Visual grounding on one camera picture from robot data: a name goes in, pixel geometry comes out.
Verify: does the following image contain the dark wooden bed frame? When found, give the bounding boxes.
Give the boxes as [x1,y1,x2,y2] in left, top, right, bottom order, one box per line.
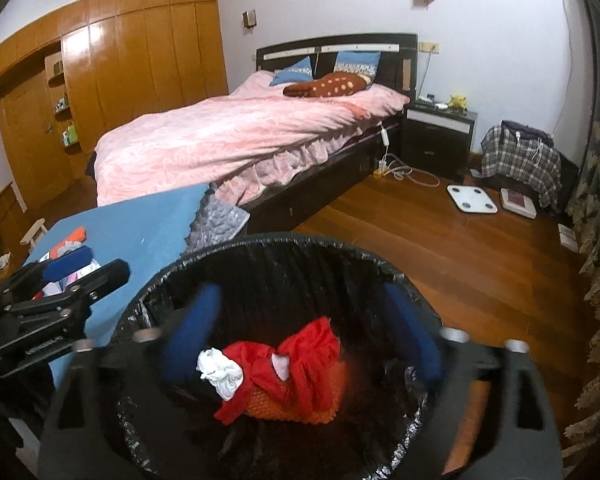
[240,33,418,233]

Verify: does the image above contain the white floor socket box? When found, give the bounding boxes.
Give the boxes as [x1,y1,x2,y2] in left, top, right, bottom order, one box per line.
[557,223,579,253]

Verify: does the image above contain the dark nightstand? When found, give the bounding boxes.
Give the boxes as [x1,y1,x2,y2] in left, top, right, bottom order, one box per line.
[400,100,479,183]

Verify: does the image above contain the white tissue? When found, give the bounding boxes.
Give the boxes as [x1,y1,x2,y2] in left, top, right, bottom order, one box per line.
[196,348,244,402]

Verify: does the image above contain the white scale with red panel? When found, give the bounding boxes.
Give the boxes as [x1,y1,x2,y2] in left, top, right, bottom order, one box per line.
[500,187,537,219]

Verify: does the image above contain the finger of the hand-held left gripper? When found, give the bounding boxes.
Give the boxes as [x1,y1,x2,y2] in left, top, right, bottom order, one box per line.
[0,246,94,307]
[59,259,131,312]

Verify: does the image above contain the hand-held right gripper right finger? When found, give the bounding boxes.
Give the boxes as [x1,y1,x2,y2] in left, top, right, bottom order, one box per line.
[382,282,563,480]

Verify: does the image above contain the power strip with white cable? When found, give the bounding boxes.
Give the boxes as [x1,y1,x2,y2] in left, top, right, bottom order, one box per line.
[373,122,440,187]

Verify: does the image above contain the dark bag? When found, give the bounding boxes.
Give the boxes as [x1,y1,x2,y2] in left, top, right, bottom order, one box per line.
[500,120,555,148]

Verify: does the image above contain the wooden wardrobe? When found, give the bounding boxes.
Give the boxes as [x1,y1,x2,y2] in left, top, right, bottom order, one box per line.
[0,0,229,211]

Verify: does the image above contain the blue table cloth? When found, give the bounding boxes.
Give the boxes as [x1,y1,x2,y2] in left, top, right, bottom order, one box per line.
[22,182,211,386]

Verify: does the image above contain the plaid cloth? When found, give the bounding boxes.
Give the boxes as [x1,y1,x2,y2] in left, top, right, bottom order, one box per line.
[480,125,562,208]

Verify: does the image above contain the bed with pink cover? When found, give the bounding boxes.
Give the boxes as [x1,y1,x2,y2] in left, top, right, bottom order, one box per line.
[94,70,410,206]

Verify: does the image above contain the orange foam net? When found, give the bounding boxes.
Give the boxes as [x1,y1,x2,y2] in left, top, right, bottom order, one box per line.
[242,360,346,426]
[50,226,88,258]

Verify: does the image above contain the red cloth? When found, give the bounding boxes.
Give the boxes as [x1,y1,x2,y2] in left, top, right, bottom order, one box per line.
[214,316,342,425]

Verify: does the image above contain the pink white wrapper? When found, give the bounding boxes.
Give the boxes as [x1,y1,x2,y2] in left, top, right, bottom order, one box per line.
[45,261,101,296]

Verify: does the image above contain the small wooden stool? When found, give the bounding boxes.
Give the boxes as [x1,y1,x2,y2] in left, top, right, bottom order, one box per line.
[20,218,48,253]

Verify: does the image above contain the black trash bin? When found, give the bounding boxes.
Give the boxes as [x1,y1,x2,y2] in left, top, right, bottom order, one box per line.
[112,232,443,480]

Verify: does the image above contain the blue pillow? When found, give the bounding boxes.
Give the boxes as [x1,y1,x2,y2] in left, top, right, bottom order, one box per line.
[269,56,315,86]
[333,51,381,78]

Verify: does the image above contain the white bathroom scale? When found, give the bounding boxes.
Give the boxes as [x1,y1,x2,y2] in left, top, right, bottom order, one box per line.
[447,184,498,215]

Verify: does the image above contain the wooden sideboard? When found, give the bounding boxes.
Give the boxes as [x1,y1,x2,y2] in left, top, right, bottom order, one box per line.
[0,182,26,281]

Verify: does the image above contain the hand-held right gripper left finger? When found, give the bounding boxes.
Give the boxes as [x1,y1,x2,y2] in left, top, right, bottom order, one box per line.
[39,282,223,480]

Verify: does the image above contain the patterned curtain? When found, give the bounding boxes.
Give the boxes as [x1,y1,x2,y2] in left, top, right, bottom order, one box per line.
[562,0,600,480]

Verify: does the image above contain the grey quilted pad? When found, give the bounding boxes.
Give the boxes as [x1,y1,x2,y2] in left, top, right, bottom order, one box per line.
[185,191,251,253]

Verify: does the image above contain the brown dotted pillow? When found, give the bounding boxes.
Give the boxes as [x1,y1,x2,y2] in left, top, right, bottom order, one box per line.
[283,72,372,97]

